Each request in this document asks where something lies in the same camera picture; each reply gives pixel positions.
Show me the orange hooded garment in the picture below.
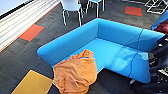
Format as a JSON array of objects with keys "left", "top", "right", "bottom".
[{"left": 52, "top": 49, "right": 99, "bottom": 94}]

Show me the large blue sofa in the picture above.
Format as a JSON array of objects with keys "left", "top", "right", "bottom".
[{"left": 36, "top": 17, "right": 166, "bottom": 84}]

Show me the white dining chair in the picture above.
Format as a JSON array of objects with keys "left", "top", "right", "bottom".
[{"left": 59, "top": 0, "right": 84, "bottom": 27}]

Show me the white chair teal seat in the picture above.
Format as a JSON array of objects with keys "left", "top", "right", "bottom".
[{"left": 85, "top": 0, "right": 106, "bottom": 19}]

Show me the red garment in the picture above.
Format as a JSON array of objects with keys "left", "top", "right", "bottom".
[{"left": 154, "top": 21, "right": 168, "bottom": 34}]

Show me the white bar stool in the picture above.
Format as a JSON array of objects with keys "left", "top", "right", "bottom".
[{"left": 144, "top": 0, "right": 168, "bottom": 15}]

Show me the thin black cable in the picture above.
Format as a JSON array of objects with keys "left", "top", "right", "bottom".
[{"left": 128, "top": 28, "right": 145, "bottom": 81}]

